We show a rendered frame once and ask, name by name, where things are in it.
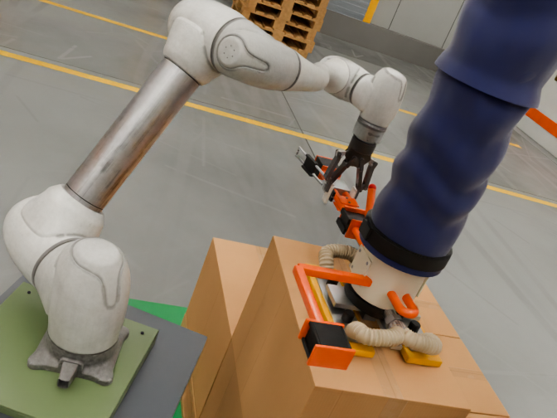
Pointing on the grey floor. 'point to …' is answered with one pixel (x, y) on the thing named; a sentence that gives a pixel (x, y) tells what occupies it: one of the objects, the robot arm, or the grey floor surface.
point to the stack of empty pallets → (270, 21)
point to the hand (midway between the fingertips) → (338, 196)
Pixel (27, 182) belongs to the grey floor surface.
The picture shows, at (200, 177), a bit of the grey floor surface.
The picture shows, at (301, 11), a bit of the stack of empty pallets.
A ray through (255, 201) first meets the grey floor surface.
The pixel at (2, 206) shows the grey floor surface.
